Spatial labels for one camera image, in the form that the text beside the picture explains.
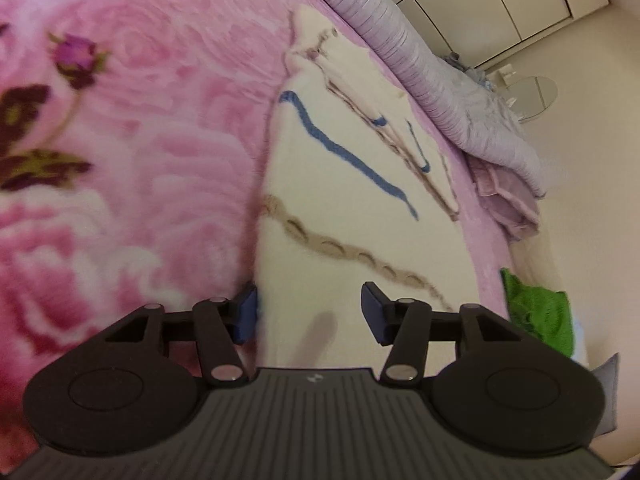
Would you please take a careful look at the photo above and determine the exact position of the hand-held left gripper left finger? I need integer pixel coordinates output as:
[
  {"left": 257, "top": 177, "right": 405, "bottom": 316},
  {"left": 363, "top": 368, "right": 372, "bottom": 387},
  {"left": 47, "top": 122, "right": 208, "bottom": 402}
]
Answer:
[{"left": 102, "top": 282, "right": 261, "bottom": 388}]

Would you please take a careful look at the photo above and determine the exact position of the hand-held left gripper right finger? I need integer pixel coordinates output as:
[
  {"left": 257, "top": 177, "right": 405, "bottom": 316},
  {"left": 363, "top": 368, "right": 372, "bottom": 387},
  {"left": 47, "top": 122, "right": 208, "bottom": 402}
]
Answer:
[{"left": 361, "top": 281, "right": 526, "bottom": 386}]

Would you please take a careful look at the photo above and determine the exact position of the cream knit sweater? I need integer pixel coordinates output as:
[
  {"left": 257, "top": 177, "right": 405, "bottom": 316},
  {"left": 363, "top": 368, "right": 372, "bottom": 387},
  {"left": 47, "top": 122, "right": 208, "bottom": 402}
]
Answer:
[{"left": 252, "top": 5, "right": 483, "bottom": 376}]

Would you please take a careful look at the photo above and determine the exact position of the green knit sweater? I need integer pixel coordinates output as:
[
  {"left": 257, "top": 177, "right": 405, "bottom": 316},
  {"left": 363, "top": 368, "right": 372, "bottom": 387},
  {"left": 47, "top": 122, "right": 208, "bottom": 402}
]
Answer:
[{"left": 500, "top": 267, "right": 576, "bottom": 358}]

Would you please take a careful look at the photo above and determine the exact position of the purple pillow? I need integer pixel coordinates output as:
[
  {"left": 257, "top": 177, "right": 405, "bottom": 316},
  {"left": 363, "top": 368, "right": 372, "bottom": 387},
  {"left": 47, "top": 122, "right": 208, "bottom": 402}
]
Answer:
[{"left": 467, "top": 157, "right": 541, "bottom": 241}]

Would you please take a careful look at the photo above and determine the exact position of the pink floral blanket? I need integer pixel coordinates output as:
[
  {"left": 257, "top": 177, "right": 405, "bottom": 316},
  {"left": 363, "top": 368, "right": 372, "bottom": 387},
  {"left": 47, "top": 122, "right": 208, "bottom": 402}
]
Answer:
[{"left": 0, "top": 0, "right": 511, "bottom": 461}]

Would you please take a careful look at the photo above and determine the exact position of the blue-grey cushion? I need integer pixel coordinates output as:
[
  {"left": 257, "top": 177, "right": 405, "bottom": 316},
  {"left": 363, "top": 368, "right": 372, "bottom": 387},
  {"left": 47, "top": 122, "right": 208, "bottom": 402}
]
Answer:
[{"left": 592, "top": 352, "right": 621, "bottom": 436}]

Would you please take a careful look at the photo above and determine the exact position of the oval mirror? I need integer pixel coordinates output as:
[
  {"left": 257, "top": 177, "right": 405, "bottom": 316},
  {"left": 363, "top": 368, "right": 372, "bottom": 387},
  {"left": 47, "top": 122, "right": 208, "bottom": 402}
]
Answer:
[{"left": 510, "top": 76, "right": 558, "bottom": 122}]

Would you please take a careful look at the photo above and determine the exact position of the grey striped quilt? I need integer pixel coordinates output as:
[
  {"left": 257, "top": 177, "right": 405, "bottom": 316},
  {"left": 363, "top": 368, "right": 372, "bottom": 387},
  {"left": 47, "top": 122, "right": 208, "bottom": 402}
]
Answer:
[{"left": 272, "top": 0, "right": 548, "bottom": 198}]

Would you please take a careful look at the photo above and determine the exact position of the cream wardrobe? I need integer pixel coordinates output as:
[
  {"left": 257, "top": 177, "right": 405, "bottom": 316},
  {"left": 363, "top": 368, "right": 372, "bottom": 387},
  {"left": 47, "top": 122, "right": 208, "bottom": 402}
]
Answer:
[{"left": 350, "top": 0, "right": 613, "bottom": 68}]

